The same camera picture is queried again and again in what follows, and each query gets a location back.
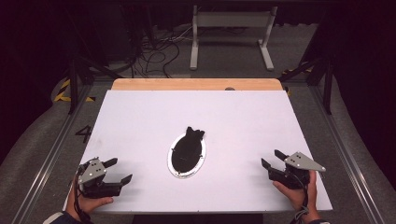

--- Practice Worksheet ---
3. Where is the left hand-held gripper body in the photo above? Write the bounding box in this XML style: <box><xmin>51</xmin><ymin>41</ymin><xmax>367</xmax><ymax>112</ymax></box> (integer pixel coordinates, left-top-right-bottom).
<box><xmin>77</xmin><ymin>157</ymin><xmax>124</xmax><ymax>200</ymax></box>

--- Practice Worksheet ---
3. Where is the white metal stand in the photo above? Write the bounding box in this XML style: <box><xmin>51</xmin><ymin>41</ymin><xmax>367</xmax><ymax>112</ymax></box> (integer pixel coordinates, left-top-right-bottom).
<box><xmin>190</xmin><ymin>4</ymin><xmax>278</xmax><ymax>72</ymax></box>

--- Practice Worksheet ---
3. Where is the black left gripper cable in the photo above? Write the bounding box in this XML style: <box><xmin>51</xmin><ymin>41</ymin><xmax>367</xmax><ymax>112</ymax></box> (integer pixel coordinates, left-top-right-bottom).
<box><xmin>72</xmin><ymin>169</ymin><xmax>94</xmax><ymax>224</ymax></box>

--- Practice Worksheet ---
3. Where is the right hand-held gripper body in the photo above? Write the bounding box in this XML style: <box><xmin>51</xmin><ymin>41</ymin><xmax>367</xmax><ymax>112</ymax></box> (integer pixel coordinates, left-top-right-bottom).
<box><xmin>268</xmin><ymin>151</ymin><xmax>327</xmax><ymax>190</ymax></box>

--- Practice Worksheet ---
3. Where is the tangle of black floor cables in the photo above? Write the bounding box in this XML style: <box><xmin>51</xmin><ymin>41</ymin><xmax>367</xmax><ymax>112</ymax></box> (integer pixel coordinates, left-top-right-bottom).
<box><xmin>130</xmin><ymin>26</ymin><xmax>194</xmax><ymax>78</ymax></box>

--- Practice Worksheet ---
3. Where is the black metal stand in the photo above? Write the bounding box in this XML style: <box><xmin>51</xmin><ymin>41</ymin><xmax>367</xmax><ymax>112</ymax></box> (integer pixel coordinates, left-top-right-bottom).
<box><xmin>66</xmin><ymin>55</ymin><xmax>124</xmax><ymax>116</ymax></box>
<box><xmin>278</xmin><ymin>55</ymin><xmax>335</xmax><ymax>116</ymax></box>

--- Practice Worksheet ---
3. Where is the braided right gripper cable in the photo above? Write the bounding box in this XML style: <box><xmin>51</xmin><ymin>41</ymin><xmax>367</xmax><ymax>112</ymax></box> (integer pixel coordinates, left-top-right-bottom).
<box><xmin>290</xmin><ymin>183</ymin><xmax>312</xmax><ymax>224</ymax></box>

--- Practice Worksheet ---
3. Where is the oval silver photo frame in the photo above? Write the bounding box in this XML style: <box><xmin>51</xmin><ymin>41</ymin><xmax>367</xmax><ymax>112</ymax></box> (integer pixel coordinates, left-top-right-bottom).
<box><xmin>167</xmin><ymin>126</ymin><xmax>207</xmax><ymax>179</ymax></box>

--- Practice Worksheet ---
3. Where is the person's left hand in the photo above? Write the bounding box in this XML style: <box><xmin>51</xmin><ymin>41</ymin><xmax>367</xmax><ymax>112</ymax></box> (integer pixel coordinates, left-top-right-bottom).
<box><xmin>65</xmin><ymin>186</ymin><xmax>115</xmax><ymax>220</ymax></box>

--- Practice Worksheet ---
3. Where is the person's right hand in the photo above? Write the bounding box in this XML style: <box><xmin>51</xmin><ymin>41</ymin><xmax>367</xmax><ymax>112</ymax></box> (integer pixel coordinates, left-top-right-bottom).
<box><xmin>272</xmin><ymin>170</ymin><xmax>321</xmax><ymax>220</ymax></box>

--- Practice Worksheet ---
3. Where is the aluminium floor rail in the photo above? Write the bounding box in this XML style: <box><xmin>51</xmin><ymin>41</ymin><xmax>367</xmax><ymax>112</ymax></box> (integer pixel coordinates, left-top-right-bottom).
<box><xmin>10</xmin><ymin>83</ymin><xmax>94</xmax><ymax>224</ymax></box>
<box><xmin>307</xmin><ymin>85</ymin><xmax>387</xmax><ymax>224</ymax></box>

